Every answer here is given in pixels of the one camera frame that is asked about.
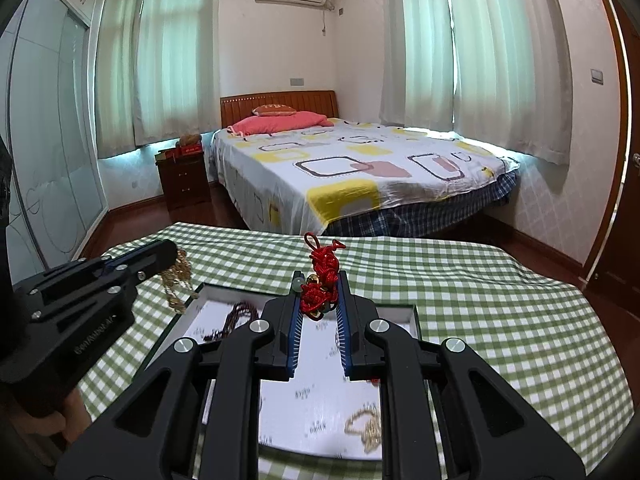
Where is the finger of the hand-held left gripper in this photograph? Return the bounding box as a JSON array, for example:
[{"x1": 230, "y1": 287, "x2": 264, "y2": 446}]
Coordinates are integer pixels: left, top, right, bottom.
[
  {"x1": 12, "y1": 240, "x2": 178, "y2": 301},
  {"x1": 30, "y1": 265, "x2": 171, "y2": 321}
]

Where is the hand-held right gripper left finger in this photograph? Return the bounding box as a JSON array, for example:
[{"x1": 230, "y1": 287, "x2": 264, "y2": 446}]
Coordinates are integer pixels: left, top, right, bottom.
[{"x1": 54, "y1": 285, "x2": 303, "y2": 480}]

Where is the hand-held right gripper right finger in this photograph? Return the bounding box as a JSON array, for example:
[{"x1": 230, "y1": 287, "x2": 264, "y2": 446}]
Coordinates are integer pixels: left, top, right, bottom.
[{"x1": 336, "y1": 270, "x2": 587, "y2": 480}]

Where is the rose gold sequin jewelry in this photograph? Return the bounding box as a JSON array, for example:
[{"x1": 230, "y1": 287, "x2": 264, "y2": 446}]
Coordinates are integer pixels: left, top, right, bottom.
[{"x1": 160, "y1": 249, "x2": 200, "y2": 313}]

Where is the dark red bead bracelet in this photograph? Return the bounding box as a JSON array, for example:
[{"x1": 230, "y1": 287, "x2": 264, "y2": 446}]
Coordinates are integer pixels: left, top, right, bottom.
[{"x1": 200, "y1": 301, "x2": 263, "y2": 346}]

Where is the red knotted cord gold bell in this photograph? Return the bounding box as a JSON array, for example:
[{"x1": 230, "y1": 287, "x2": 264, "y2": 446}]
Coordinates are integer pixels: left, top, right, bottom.
[{"x1": 300, "y1": 232, "x2": 347, "y2": 321}]

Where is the dark green shallow box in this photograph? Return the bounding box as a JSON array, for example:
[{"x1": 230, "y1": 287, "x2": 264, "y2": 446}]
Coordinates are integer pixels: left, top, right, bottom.
[{"x1": 142, "y1": 281, "x2": 423, "y2": 466}]

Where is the person's left hand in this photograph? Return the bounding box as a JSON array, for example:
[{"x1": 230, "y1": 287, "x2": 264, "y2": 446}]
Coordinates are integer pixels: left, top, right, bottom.
[{"x1": 30, "y1": 388, "x2": 93, "y2": 455}]

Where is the dark wooden nightstand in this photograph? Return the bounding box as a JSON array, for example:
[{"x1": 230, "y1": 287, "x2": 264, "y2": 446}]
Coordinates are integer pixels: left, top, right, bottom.
[{"x1": 156, "y1": 152, "x2": 211, "y2": 212}]

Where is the green checked tablecloth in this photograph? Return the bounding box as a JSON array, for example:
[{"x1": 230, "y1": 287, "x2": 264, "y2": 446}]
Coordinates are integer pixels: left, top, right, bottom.
[{"x1": 75, "y1": 222, "x2": 633, "y2": 480}]

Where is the frosted glass wardrobe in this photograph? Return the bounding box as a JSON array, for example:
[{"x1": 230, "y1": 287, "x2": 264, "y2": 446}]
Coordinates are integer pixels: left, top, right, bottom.
[{"x1": 0, "y1": 0, "x2": 108, "y2": 281}]

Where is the bed with printed sheet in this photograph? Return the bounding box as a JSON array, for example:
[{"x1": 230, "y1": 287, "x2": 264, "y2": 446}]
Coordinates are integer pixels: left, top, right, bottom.
[{"x1": 210, "y1": 91, "x2": 521, "y2": 238}]

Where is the wooden headboard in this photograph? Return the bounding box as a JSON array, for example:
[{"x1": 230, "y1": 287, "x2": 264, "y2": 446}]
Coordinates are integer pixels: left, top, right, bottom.
[{"x1": 220, "y1": 91, "x2": 341, "y2": 131}]

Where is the pink pillow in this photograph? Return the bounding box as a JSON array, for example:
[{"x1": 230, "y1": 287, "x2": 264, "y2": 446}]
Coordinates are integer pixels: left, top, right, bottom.
[{"x1": 227, "y1": 111, "x2": 333, "y2": 136}]

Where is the white window curtain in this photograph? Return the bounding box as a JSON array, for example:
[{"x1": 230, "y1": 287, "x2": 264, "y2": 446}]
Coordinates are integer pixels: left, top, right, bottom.
[
  {"x1": 132, "y1": 0, "x2": 221, "y2": 146},
  {"x1": 95, "y1": 0, "x2": 148, "y2": 158},
  {"x1": 444, "y1": 0, "x2": 573, "y2": 166},
  {"x1": 380, "y1": 0, "x2": 456, "y2": 128}
]

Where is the brown wooden door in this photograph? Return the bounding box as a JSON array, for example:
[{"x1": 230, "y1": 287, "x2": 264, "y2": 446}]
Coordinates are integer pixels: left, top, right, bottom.
[{"x1": 582, "y1": 0, "x2": 640, "y2": 311}]

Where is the gold chain necklace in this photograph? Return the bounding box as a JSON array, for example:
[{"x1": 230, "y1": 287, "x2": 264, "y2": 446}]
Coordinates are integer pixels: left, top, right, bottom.
[{"x1": 344, "y1": 406, "x2": 385, "y2": 458}]

